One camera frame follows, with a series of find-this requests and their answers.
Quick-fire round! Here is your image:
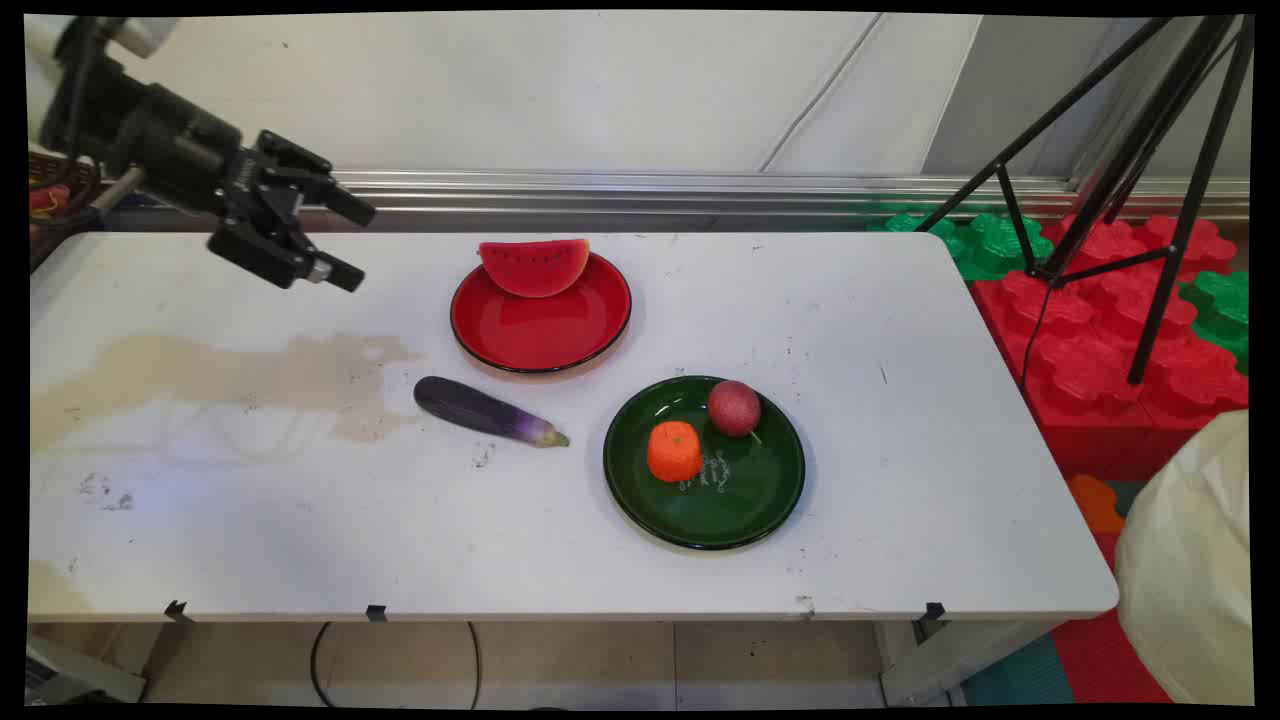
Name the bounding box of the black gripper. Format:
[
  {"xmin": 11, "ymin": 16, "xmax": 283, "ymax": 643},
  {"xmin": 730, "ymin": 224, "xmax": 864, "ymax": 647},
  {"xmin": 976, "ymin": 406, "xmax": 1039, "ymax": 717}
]
[{"xmin": 40, "ymin": 18, "xmax": 377, "ymax": 294}]

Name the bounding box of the orange toy tangerine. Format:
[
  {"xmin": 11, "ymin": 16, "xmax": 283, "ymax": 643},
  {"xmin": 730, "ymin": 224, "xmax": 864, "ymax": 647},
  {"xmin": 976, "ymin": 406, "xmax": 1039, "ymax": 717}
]
[{"xmin": 646, "ymin": 420, "xmax": 704, "ymax": 484}]

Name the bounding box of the toy watermelon slice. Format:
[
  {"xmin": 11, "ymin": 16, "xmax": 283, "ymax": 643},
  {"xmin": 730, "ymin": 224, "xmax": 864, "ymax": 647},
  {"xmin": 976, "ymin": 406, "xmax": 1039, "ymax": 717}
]
[{"xmin": 477, "ymin": 238, "xmax": 591, "ymax": 299}]

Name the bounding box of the purple toy eggplant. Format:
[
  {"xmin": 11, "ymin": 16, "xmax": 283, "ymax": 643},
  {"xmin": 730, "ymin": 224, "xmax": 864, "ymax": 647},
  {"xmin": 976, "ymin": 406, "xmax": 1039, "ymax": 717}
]
[{"xmin": 413, "ymin": 376, "xmax": 571, "ymax": 449}]

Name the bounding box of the red enamel plate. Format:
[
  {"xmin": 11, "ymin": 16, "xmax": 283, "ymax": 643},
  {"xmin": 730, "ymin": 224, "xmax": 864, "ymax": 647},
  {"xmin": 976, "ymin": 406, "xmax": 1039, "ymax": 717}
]
[{"xmin": 449, "ymin": 250, "xmax": 633, "ymax": 375}]

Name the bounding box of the dark wicker basket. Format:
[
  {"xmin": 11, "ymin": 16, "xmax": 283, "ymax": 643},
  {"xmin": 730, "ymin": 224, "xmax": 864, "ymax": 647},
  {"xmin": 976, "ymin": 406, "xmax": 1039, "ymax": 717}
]
[{"xmin": 28, "ymin": 150, "xmax": 103, "ymax": 269}]

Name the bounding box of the red speckled toy plum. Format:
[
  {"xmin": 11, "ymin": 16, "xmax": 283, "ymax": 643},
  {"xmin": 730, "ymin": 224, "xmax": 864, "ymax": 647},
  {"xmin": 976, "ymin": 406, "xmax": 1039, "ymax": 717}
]
[{"xmin": 706, "ymin": 379, "xmax": 763, "ymax": 439}]

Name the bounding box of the white metal table leg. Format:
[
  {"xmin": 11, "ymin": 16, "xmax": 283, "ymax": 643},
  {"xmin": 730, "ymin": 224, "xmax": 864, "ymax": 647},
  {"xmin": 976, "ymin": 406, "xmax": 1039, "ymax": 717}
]
[
  {"xmin": 25, "ymin": 638, "xmax": 147, "ymax": 705},
  {"xmin": 878, "ymin": 617, "xmax": 1063, "ymax": 708}
]

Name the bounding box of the green enamel plate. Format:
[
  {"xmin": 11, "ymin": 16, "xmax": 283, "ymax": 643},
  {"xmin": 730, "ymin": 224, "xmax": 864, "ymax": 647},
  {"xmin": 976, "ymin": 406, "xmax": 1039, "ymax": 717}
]
[{"xmin": 602, "ymin": 375, "xmax": 807, "ymax": 552}]

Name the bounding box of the green foam block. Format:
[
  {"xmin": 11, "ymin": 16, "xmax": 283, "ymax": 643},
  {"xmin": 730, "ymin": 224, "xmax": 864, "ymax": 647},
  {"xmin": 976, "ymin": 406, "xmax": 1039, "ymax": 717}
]
[
  {"xmin": 1178, "ymin": 270, "xmax": 1251, "ymax": 377},
  {"xmin": 868, "ymin": 205, "xmax": 1056, "ymax": 282}
]

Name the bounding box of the red foam block stack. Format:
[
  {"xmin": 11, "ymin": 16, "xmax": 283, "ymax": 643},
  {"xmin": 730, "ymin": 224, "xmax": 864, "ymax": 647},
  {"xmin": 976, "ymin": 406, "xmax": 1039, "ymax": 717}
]
[{"xmin": 972, "ymin": 213, "xmax": 1251, "ymax": 481}]

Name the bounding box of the orange foam block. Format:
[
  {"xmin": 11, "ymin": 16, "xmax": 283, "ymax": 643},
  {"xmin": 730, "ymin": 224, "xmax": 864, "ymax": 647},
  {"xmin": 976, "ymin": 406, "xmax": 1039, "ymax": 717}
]
[{"xmin": 1066, "ymin": 474, "xmax": 1127, "ymax": 536}]

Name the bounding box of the teal foam floor mat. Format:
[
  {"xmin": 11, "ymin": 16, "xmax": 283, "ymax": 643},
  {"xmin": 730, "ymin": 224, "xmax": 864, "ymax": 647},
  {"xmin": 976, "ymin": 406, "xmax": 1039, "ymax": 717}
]
[{"xmin": 960, "ymin": 634, "xmax": 1077, "ymax": 707}]

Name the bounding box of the red foam floor mat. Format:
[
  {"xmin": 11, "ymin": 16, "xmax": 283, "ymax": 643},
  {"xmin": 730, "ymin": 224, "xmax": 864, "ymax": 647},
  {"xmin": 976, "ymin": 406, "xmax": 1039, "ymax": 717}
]
[{"xmin": 1050, "ymin": 608, "xmax": 1173, "ymax": 705}]

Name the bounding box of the white plastic bag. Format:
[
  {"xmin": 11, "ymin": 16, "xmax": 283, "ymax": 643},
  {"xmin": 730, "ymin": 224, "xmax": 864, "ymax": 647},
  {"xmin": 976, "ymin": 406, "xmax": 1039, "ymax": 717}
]
[{"xmin": 1114, "ymin": 410, "xmax": 1254, "ymax": 706}]

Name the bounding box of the aluminium wall rail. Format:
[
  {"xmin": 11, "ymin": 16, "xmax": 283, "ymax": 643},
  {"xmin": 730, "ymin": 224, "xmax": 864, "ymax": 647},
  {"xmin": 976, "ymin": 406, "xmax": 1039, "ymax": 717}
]
[{"xmin": 325, "ymin": 169, "xmax": 1251, "ymax": 222}]

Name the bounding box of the black cable under table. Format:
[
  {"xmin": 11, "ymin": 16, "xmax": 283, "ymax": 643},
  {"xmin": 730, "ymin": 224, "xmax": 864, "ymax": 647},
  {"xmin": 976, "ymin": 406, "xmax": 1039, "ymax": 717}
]
[{"xmin": 309, "ymin": 621, "xmax": 484, "ymax": 711}]

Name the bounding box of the thin black tripod cable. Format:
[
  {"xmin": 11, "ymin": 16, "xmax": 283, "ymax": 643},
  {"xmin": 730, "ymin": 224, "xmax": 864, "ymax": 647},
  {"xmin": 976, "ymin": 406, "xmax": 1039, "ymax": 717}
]
[{"xmin": 1020, "ymin": 283, "xmax": 1055, "ymax": 389}]

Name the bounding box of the black camera tripod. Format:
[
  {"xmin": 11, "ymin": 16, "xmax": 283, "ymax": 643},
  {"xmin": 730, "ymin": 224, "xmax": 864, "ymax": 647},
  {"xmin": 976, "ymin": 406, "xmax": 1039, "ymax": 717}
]
[{"xmin": 915, "ymin": 14, "xmax": 1256, "ymax": 387}]

